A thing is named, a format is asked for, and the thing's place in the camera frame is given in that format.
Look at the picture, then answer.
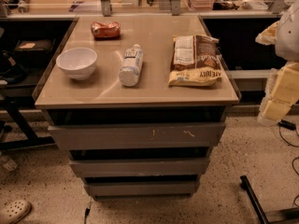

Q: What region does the black bag on shelf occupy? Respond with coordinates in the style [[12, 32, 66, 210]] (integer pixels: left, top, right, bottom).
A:
[[13, 39, 54, 68]]

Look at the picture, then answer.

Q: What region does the grey bottom drawer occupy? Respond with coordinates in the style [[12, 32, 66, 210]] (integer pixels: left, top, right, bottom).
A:
[[84, 181, 199, 197]]

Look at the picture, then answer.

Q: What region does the white perforated clog shoe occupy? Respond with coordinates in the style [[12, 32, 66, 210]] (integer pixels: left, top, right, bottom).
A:
[[0, 200, 32, 224]]

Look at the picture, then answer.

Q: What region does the black metal stand base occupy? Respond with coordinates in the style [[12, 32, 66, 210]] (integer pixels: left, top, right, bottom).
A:
[[239, 175, 299, 224]]

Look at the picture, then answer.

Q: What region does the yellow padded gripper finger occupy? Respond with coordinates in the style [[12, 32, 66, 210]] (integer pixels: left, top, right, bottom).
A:
[[258, 62, 299, 126]]

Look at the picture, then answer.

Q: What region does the white plastic bottle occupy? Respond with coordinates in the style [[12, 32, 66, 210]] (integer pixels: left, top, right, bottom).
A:
[[119, 44, 144, 87]]

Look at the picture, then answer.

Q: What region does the brown yellow snack bag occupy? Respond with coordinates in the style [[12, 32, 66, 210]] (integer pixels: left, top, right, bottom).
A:
[[168, 35, 222, 87]]

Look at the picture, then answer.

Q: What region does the grey top drawer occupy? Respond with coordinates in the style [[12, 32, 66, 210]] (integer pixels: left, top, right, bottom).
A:
[[49, 122, 225, 150]]

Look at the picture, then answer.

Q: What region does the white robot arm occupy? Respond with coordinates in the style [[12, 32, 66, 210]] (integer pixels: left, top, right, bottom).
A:
[[255, 0, 299, 126]]

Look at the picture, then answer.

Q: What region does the grey drawer cabinet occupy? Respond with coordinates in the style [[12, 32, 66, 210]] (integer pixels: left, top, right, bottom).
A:
[[32, 14, 242, 202]]

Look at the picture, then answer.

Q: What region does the grey drawer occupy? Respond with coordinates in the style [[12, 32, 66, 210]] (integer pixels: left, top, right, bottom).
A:
[[84, 181, 199, 197], [49, 122, 225, 150], [69, 158, 209, 177]]

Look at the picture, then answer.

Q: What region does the white bowl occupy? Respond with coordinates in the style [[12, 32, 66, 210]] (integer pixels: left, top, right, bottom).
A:
[[56, 48, 97, 80]]

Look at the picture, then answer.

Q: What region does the red crumpled chip bag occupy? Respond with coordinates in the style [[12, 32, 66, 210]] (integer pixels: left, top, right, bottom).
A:
[[91, 21, 121, 38]]

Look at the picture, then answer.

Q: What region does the black table leg frame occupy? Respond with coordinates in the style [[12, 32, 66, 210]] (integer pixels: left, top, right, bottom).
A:
[[0, 92, 54, 150]]

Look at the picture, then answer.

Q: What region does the grey middle drawer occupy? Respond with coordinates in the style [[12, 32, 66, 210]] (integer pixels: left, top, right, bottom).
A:
[[69, 158, 209, 177]]

